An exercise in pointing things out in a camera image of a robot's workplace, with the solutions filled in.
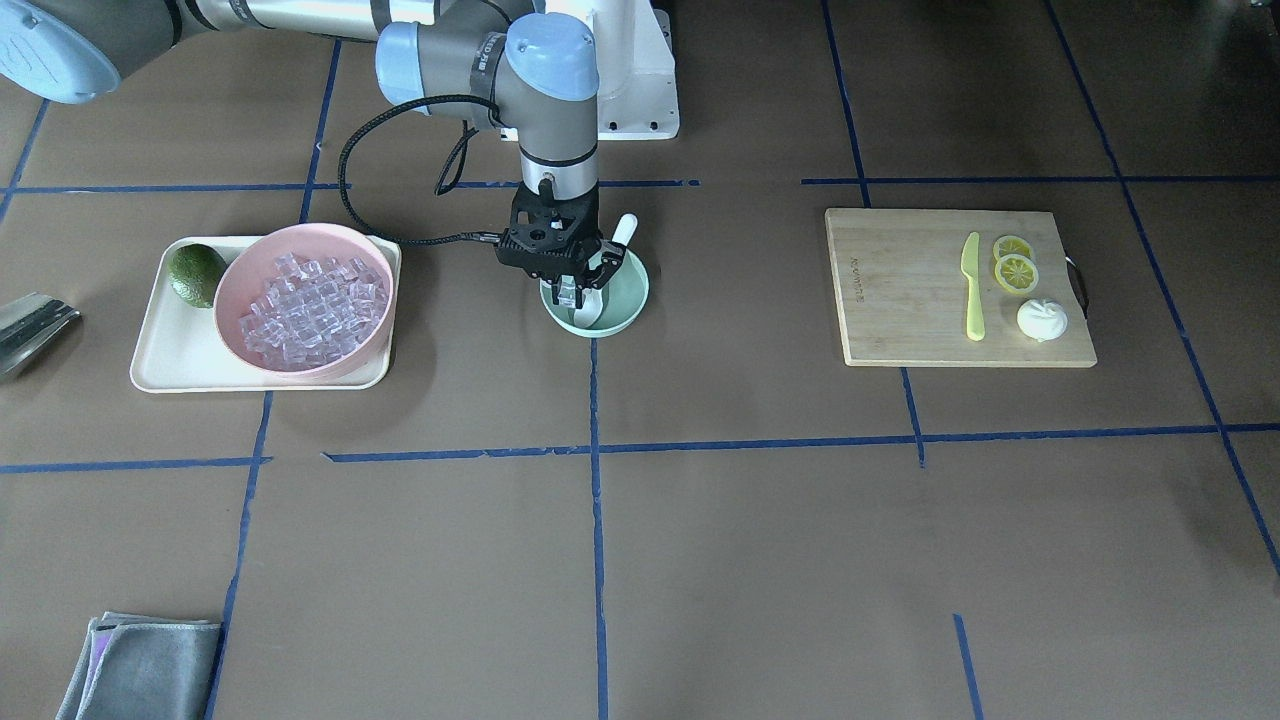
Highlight folded grey cloth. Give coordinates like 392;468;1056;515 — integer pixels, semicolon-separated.
55;611;221;719

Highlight upper lemon slice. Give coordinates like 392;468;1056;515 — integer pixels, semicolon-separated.
992;234;1036;263

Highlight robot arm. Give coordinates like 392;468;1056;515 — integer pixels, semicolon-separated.
1;1;634;311

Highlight pile of clear ice cubes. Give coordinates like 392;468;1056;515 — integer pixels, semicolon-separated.
237;252;390;372

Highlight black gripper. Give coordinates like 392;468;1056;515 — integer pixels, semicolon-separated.
495;184;627;309

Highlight stainless steel ice scoop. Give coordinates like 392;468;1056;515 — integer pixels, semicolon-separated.
1;293;82;384

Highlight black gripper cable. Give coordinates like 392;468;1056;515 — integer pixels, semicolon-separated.
338;95;506;249

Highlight green avocado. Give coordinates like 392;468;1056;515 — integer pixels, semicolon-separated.
166;243;229;309

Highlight single clear ice cube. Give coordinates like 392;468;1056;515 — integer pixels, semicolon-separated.
556;278;585;311

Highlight bamboo cutting board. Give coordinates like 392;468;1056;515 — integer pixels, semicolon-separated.
824;208;1097;369

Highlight lemon slice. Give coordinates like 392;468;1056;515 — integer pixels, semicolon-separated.
993;252;1041;295
992;234;1036;263

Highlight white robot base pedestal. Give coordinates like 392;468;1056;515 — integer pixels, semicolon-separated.
494;1;680;158

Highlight white plastic spoon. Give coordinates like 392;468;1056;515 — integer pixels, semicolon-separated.
572;213;637;328

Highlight yellow plastic knife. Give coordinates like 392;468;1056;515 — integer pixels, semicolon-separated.
960;232;986;342

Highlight pink bowl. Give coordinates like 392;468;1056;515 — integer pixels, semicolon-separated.
212;223;401;389

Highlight mint green bowl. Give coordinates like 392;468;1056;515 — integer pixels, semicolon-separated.
539;252;650;340

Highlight cream rectangular tray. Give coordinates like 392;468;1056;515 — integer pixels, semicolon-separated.
131;236;394;395

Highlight lower lemon slice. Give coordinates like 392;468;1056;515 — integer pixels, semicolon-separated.
993;252;1041;295

